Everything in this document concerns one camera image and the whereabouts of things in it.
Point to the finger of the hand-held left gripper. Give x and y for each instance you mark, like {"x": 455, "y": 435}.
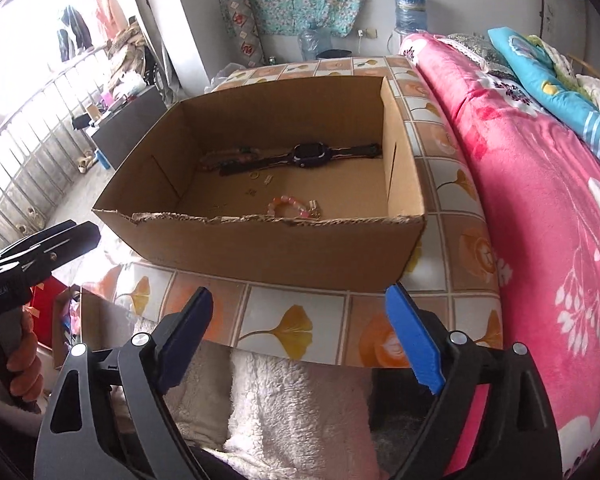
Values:
{"x": 55, "y": 242}

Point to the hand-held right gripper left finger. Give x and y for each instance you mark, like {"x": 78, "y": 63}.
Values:
{"x": 187, "y": 342}

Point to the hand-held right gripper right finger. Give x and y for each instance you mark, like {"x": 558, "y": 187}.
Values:
{"x": 412, "y": 340}

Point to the brown cardboard box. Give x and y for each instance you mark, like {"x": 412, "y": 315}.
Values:
{"x": 280, "y": 255}

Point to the person's left hand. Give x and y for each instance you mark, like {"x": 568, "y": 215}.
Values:
{"x": 27, "y": 370}

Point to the red gift bag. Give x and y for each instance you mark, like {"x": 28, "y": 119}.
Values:
{"x": 47, "y": 305}

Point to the pair of beige shoes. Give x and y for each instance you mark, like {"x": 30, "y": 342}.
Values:
{"x": 85, "y": 164}

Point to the metal balcony railing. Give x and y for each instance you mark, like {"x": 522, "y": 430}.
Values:
{"x": 30, "y": 160}

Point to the blue plastic container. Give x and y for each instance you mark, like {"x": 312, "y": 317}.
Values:
{"x": 103, "y": 159}

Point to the white fluffy cloth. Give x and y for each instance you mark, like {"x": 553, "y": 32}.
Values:
{"x": 290, "y": 410}

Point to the black cabinet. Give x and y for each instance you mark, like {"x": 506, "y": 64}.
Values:
{"x": 130, "y": 125}

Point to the pink floral blanket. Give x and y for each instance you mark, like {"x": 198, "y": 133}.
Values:
{"x": 530, "y": 210}

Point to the hanging clothes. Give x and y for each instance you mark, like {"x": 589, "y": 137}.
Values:
{"x": 72, "y": 27}

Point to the white plastic bag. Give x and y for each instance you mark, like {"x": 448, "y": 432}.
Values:
{"x": 225, "y": 75}

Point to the diamond patterned cushion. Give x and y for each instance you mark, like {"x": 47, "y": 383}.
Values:
{"x": 245, "y": 30}

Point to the grey speckled pillow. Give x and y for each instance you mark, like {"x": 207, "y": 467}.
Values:
{"x": 475, "y": 50}

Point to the black pouch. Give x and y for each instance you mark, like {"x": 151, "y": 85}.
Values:
{"x": 335, "y": 53}

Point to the blue striped pillow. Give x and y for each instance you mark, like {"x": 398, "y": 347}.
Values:
{"x": 530, "y": 65}

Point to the clear water jug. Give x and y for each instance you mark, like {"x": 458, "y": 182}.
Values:
{"x": 314, "y": 42}

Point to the blue water jug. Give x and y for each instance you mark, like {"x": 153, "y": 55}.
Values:
{"x": 411, "y": 10}

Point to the wall socket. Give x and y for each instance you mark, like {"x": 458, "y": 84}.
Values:
{"x": 368, "y": 33}

